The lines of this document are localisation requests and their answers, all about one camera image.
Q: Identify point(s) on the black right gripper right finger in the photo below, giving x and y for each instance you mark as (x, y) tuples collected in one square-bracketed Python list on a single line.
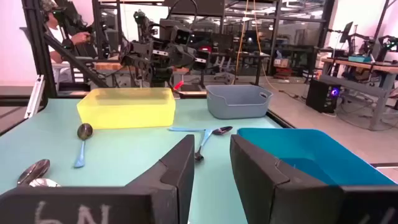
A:
[(311, 205)]

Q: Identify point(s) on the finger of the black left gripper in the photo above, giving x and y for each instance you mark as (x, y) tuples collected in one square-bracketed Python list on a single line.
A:
[(201, 59), (135, 57)]

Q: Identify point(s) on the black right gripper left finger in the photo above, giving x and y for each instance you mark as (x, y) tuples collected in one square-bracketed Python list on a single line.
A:
[(93, 205)]

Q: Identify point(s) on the black background robot arm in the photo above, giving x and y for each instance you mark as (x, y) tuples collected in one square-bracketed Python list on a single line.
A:
[(388, 46)]

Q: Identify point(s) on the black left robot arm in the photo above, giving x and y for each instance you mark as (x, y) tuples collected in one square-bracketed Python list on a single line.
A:
[(141, 23)]

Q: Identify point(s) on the wooden workbench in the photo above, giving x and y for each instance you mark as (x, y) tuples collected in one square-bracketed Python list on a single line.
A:
[(109, 66)]

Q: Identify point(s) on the small red tag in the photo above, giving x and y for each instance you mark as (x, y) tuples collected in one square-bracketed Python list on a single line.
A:
[(178, 85)]

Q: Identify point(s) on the translucent yellow plastic bin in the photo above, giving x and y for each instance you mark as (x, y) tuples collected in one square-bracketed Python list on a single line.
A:
[(124, 112)]

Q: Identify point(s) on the grey-blue plastic bin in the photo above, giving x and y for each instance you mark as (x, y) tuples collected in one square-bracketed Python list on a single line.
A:
[(236, 105)]

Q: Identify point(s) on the teal table mat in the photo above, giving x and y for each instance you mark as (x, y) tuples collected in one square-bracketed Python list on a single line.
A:
[(124, 155)]

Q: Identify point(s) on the bright blue plastic bin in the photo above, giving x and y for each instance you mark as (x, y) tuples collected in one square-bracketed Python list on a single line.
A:
[(311, 146)]

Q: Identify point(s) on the black metal spoon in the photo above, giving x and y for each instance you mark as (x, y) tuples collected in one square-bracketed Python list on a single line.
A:
[(34, 171)]

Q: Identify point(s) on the cardboard box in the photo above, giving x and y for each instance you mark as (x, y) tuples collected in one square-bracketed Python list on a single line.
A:
[(281, 62)]

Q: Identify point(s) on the person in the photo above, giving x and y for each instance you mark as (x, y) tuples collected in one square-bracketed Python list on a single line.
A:
[(57, 35)]

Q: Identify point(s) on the black computer tower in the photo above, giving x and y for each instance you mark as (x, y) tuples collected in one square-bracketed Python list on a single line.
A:
[(320, 96)]

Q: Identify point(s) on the black computer monitor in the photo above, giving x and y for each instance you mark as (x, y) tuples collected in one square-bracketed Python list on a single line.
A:
[(346, 31)]

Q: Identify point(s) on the wooden-topped grey desk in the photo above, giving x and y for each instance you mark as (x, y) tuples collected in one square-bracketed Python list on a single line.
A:
[(373, 67)]

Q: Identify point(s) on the teal box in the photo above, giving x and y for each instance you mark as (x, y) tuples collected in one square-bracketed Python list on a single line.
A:
[(360, 58)]

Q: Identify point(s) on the silver aluminium bracket bar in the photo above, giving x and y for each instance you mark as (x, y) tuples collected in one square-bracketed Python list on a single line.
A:
[(35, 96)]

